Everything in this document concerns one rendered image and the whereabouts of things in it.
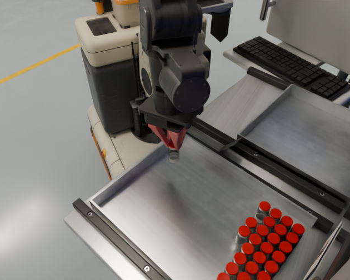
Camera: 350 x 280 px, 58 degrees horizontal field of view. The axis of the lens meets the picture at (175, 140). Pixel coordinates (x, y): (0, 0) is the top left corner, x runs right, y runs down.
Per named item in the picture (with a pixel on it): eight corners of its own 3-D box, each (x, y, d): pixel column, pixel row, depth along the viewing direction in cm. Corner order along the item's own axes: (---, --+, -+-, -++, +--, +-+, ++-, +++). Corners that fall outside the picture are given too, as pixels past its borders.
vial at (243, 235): (249, 242, 58) (253, 230, 55) (241, 250, 57) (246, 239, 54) (239, 234, 59) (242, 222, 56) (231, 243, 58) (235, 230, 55)
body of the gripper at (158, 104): (188, 133, 53) (186, 95, 48) (138, 116, 57) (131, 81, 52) (204, 111, 57) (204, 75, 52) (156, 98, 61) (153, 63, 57)
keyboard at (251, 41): (350, 88, 103) (354, 81, 101) (325, 105, 97) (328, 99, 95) (258, 39, 125) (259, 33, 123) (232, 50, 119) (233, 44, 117)
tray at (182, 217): (311, 227, 61) (318, 218, 58) (231, 344, 47) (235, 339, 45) (179, 140, 76) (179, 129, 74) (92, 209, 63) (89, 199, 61)
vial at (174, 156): (181, 159, 65) (181, 144, 62) (174, 165, 64) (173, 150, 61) (174, 154, 66) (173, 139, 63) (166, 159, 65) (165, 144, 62)
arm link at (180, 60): (194, -1, 48) (139, 3, 45) (231, 26, 40) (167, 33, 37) (188, 71, 55) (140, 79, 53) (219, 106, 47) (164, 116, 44)
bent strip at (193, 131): (238, 155, 73) (241, 138, 69) (230, 163, 71) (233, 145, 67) (191, 126, 80) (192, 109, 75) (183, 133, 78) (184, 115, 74)
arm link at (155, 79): (176, 34, 51) (142, 41, 50) (193, 51, 46) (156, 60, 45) (178, 72, 56) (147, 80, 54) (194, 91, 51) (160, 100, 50)
